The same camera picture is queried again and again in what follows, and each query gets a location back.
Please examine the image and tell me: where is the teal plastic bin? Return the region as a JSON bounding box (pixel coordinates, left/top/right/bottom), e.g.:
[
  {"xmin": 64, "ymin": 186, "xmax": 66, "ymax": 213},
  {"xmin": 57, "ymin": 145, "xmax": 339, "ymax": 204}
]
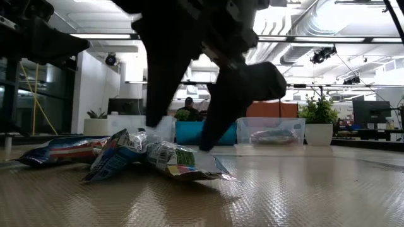
[{"xmin": 175, "ymin": 121, "xmax": 238, "ymax": 146}]

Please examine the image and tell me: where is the black ceiling spotlight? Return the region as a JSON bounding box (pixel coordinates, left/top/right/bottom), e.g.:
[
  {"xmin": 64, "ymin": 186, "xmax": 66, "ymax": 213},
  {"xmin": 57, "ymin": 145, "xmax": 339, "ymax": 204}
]
[
  {"xmin": 104, "ymin": 52, "xmax": 118, "ymax": 67},
  {"xmin": 309, "ymin": 46, "xmax": 338, "ymax": 65},
  {"xmin": 343, "ymin": 76, "xmax": 362, "ymax": 86}
]

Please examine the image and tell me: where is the black computer monitor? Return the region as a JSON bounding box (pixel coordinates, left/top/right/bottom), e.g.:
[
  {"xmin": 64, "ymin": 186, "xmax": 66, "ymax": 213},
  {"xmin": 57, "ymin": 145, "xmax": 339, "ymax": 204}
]
[{"xmin": 352, "ymin": 100, "xmax": 392, "ymax": 125}]

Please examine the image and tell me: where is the person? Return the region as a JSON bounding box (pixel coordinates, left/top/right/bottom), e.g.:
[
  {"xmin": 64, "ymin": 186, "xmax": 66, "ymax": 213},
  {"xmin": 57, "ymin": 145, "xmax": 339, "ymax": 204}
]
[{"xmin": 174, "ymin": 96, "xmax": 203, "ymax": 122}]

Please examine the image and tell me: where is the orange partition panel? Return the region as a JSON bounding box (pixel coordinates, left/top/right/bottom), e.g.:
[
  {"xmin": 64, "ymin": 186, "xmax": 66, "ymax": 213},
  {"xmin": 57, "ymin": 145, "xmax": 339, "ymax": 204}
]
[{"xmin": 249, "ymin": 101, "xmax": 299, "ymax": 119}]

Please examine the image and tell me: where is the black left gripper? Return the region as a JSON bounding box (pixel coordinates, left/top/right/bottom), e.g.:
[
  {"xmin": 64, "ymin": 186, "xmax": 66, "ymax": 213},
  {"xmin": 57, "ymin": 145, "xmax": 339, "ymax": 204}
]
[{"xmin": 0, "ymin": 0, "xmax": 90, "ymax": 66}]

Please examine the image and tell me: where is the leafy plant in white pot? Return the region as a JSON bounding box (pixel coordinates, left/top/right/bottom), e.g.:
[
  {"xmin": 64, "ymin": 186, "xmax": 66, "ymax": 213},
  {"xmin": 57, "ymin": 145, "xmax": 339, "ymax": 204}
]
[{"xmin": 297, "ymin": 93, "xmax": 341, "ymax": 147}]

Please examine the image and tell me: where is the white LED light strip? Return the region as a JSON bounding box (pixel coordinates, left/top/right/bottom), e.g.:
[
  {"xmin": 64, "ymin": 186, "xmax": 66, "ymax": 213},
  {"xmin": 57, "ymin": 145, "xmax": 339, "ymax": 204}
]
[
  {"xmin": 69, "ymin": 33, "xmax": 131, "ymax": 40},
  {"xmin": 258, "ymin": 35, "xmax": 287, "ymax": 42},
  {"xmin": 294, "ymin": 36, "xmax": 366, "ymax": 43},
  {"xmin": 371, "ymin": 37, "xmax": 404, "ymax": 44}
]

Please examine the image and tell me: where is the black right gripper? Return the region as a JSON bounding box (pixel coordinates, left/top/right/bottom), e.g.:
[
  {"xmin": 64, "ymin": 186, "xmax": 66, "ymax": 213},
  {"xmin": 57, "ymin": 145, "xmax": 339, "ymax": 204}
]
[{"xmin": 110, "ymin": 0, "xmax": 287, "ymax": 153}]

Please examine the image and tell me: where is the yellow hanging strap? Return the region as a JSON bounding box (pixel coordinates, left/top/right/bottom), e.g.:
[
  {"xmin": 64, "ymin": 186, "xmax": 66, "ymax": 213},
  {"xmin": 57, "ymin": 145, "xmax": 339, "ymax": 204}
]
[
  {"xmin": 19, "ymin": 62, "xmax": 60, "ymax": 136},
  {"xmin": 31, "ymin": 62, "xmax": 39, "ymax": 136}
]

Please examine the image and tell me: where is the clear plastic bin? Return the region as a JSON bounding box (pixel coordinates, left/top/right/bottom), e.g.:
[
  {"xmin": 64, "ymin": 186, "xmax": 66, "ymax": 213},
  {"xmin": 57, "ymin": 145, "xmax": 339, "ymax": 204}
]
[
  {"xmin": 235, "ymin": 117, "xmax": 306, "ymax": 147},
  {"xmin": 107, "ymin": 114, "xmax": 177, "ymax": 143}
]

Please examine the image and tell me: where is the black metal table frame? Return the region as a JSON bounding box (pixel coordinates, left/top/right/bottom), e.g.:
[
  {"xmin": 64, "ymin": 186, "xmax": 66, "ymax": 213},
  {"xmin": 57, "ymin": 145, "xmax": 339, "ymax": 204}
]
[{"xmin": 285, "ymin": 83, "xmax": 325, "ymax": 102}]

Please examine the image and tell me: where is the grey-bordered silicone mat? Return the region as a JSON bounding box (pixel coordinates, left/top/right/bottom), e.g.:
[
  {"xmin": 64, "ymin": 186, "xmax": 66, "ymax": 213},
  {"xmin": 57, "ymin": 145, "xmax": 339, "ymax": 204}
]
[{"xmin": 0, "ymin": 151, "xmax": 404, "ymax": 227}]

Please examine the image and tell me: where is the black desk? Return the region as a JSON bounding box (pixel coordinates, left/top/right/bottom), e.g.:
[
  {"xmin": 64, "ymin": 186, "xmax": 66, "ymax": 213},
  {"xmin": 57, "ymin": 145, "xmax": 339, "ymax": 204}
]
[{"xmin": 356, "ymin": 127, "xmax": 404, "ymax": 141}]

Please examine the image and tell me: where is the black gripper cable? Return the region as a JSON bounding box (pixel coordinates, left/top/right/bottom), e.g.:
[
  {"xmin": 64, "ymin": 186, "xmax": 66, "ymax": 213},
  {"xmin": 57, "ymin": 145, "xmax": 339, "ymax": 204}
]
[{"xmin": 383, "ymin": 0, "xmax": 404, "ymax": 35}]

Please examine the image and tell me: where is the small succulent in white pot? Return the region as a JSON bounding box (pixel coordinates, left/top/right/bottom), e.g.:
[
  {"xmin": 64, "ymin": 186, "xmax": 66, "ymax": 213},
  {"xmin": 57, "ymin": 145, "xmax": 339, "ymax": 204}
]
[{"xmin": 83, "ymin": 109, "xmax": 110, "ymax": 137}]

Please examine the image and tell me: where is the small green plant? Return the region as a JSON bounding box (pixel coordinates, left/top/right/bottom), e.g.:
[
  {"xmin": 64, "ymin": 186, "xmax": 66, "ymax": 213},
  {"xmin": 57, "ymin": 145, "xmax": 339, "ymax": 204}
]
[{"xmin": 175, "ymin": 108, "xmax": 192, "ymax": 122}]

